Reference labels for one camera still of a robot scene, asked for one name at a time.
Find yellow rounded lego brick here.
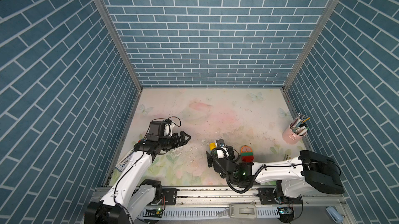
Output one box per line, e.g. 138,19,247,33
209,143,217,151

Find long red lego brick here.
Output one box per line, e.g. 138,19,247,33
242,155,254,163

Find orange round lego piece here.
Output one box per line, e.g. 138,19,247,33
241,146,252,153

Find long green lego brick front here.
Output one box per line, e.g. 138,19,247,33
241,152,254,159

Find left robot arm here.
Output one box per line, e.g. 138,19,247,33
84,119,191,224

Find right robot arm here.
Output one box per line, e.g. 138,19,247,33
206,139,345,199

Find pink pen cup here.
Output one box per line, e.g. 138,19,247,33
282,113,311,145

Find light blue stapler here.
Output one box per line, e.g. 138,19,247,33
326,206,344,224

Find white slotted cable duct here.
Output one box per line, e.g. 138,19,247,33
139,207,280,221

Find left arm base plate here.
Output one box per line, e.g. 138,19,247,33
162,188,178,206

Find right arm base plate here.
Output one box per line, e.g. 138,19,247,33
258,187,302,205

